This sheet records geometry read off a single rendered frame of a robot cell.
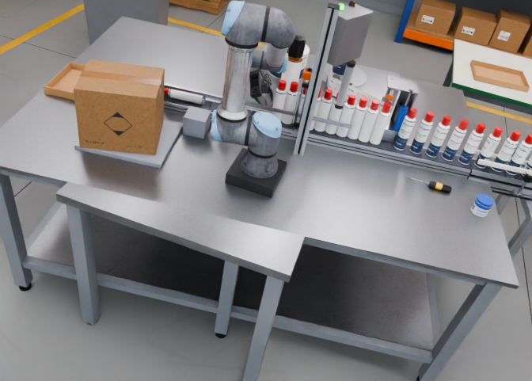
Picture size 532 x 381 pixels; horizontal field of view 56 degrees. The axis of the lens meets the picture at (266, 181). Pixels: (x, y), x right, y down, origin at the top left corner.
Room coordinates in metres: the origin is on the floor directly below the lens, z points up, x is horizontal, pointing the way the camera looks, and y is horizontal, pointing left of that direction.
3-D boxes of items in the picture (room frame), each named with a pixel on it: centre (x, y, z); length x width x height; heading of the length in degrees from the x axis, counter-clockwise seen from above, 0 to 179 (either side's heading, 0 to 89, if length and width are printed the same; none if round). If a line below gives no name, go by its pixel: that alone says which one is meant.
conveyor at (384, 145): (1.96, -0.08, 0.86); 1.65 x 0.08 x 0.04; 87
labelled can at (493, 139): (1.92, -0.94, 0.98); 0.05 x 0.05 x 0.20
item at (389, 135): (2.03, -0.51, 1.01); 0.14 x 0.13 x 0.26; 87
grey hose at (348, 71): (1.85, -0.24, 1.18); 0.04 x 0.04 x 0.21
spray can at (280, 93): (1.96, 0.01, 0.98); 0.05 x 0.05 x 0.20
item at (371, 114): (1.94, -0.40, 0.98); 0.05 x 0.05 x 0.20
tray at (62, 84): (2.01, 0.91, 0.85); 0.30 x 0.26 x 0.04; 87
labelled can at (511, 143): (1.92, -1.02, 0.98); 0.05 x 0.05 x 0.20
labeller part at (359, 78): (2.55, -0.28, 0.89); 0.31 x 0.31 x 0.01
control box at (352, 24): (1.87, -0.19, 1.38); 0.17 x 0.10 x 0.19; 142
